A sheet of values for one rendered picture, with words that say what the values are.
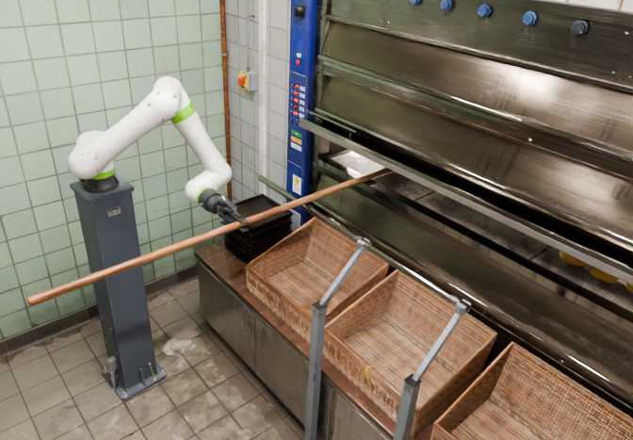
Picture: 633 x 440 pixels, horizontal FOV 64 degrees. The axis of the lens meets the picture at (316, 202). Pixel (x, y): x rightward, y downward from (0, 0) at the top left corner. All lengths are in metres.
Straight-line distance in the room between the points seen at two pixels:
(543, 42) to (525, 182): 0.48
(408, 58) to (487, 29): 0.37
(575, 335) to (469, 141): 0.81
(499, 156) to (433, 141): 0.29
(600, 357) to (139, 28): 2.61
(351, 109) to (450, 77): 0.57
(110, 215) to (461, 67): 1.60
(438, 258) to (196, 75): 1.80
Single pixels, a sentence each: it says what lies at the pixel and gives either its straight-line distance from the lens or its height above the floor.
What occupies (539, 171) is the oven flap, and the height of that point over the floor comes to 1.56.
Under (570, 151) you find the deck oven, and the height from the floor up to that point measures 1.66.
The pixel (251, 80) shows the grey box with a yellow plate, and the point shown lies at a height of 1.47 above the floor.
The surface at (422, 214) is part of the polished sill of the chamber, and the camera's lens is 2.30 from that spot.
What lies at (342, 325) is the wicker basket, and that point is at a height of 0.69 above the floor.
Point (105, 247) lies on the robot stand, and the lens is 2.51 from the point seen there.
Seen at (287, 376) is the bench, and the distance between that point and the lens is 2.64.
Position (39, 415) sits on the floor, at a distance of 3.16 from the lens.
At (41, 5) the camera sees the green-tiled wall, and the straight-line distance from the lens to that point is 2.86.
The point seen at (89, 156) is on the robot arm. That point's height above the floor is 1.44.
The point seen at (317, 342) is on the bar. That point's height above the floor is 0.78.
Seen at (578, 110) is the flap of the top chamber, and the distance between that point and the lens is 1.84.
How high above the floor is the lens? 2.28
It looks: 29 degrees down
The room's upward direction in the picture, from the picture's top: 3 degrees clockwise
